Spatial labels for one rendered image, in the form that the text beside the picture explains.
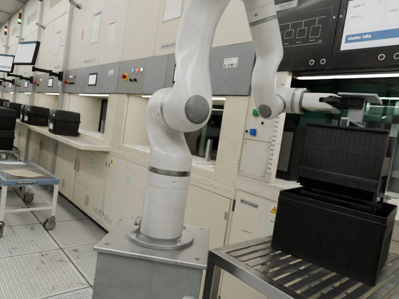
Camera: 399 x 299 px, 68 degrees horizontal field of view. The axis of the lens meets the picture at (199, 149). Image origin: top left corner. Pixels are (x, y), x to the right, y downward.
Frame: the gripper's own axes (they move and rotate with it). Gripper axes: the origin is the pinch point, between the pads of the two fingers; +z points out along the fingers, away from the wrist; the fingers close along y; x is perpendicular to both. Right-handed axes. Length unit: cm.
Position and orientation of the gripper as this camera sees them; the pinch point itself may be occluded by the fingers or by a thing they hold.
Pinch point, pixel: (357, 104)
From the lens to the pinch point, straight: 99.7
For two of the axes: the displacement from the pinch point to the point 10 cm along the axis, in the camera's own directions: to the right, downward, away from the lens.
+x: 1.5, -9.9, -0.6
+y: -6.1, -0.5, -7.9
